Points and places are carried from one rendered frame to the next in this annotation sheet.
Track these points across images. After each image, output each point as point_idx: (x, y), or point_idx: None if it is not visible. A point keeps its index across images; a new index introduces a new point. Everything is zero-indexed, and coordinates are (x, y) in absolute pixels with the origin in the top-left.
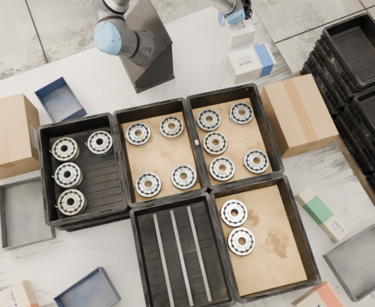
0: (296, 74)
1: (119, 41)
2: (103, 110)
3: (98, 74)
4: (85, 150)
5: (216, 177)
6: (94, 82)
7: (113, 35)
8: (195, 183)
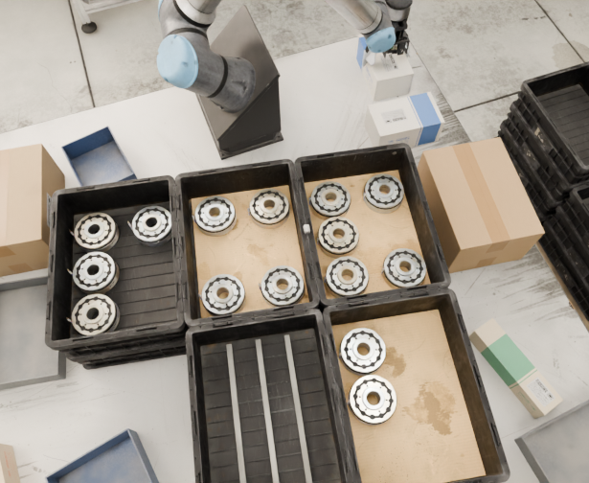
0: None
1: (195, 64)
2: None
3: (165, 127)
4: (127, 236)
5: (336, 289)
6: (156, 140)
7: (186, 55)
8: (301, 298)
